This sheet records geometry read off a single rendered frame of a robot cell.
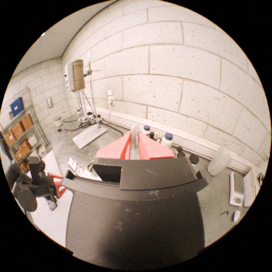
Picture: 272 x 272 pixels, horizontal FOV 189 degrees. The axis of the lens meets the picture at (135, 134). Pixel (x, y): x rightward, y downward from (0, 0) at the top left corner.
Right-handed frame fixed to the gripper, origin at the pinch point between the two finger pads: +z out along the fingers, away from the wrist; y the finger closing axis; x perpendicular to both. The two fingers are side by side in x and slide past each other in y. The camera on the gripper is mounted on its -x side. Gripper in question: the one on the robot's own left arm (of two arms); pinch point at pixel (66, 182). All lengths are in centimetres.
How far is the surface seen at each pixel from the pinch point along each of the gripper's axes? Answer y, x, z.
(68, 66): 29, -53, -5
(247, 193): -110, -5, 19
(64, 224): -2.6, 25.2, -9.2
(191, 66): -37, -69, 18
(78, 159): 18.4, 0.8, 19.5
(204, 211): -61, 3, 17
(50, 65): 233, -135, -29
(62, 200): 6.6, 18.6, -1.5
